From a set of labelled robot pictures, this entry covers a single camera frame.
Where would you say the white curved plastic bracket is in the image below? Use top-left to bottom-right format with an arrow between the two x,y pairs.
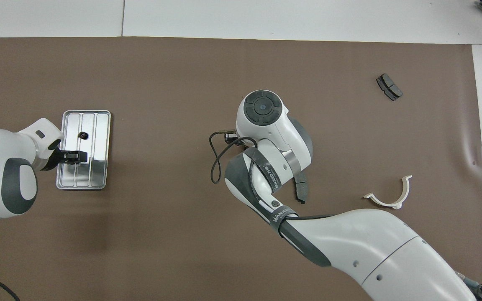
363,175 -> 413,209

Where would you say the long grey brake pad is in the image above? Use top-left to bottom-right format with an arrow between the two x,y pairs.
293,171 -> 310,204

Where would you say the silver metal tray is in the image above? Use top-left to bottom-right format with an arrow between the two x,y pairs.
56,110 -> 112,191

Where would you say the brown table mat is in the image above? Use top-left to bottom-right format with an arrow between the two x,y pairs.
0,37 -> 482,301

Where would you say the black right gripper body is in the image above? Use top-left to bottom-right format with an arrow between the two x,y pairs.
226,133 -> 248,148

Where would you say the short grey brake pad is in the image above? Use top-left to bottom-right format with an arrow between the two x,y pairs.
376,73 -> 403,102

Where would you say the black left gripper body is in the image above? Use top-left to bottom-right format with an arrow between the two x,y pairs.
40,141 -> 64,171

